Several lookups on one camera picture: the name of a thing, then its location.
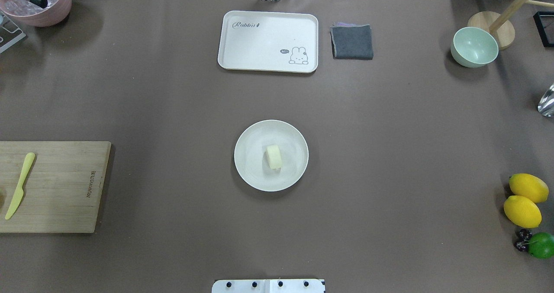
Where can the pale round bun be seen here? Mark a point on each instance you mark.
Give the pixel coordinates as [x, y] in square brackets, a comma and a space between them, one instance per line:
[274, 157]

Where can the cream rectangular tray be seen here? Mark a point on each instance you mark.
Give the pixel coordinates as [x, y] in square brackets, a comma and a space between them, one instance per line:
[269, 41]

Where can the black tray with glasses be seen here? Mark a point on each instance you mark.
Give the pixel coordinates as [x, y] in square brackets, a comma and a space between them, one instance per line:
[544, 22]

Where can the white round plate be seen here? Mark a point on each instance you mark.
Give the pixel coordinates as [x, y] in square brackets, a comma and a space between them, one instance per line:
[250, 155]

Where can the dark grey folded cloth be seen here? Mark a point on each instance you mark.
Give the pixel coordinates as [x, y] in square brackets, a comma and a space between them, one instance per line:
[350, 41]

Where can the mint green bowl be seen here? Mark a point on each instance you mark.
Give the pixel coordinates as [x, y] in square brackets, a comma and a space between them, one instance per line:
[473, 47]

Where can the wooden cutting board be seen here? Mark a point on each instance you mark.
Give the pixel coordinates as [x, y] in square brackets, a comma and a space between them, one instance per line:
[62, 190]

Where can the yellow plastic knife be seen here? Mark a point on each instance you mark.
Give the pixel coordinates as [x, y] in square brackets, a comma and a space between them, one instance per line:
[19, 190]

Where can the wooden cup tree stand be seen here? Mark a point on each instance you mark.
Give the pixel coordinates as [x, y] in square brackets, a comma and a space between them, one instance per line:
[499, 25]

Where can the yellow lemon far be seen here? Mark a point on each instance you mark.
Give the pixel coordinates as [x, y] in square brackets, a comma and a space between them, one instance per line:
[529, 186]

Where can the yellow lemon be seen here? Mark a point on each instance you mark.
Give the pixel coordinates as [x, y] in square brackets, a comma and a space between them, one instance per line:
[529, 186]
[522, 212]

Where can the yellow lemon near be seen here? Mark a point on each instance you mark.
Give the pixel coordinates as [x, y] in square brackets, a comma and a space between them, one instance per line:
[522, 212]

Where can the pink bowl with ice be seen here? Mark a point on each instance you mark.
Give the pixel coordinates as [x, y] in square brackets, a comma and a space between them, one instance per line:
[31, 14]

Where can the dark cherries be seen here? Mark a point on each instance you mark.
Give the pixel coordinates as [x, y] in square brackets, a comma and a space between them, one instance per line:
[523, 237]

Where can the metal scoop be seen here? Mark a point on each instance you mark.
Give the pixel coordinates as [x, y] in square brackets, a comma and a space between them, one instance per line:
[546, 103]

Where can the white cup rack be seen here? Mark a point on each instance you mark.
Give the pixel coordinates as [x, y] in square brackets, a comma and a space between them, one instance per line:
[10, 33]

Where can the green lime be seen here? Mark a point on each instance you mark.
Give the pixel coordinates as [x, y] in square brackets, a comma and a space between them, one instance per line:
[541, 245]

